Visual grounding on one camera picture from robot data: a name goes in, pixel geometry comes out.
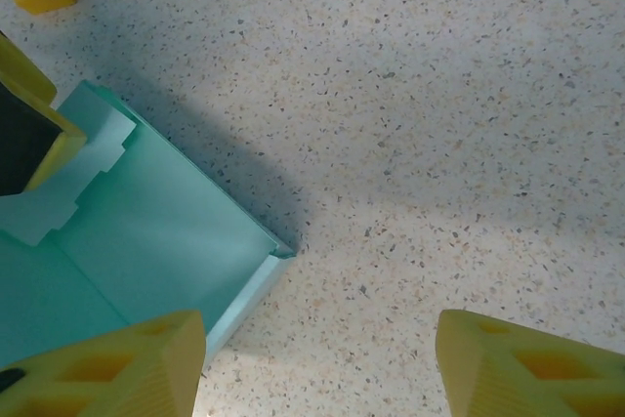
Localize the light blue paper box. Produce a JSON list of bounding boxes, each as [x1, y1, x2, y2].
[[0, 79, 297, 374]]

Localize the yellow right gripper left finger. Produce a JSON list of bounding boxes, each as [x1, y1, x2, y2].
[[0, 309, 207, 417]]

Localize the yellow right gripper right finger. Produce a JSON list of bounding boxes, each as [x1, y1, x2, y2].
[[435, 309, 625, 417]]

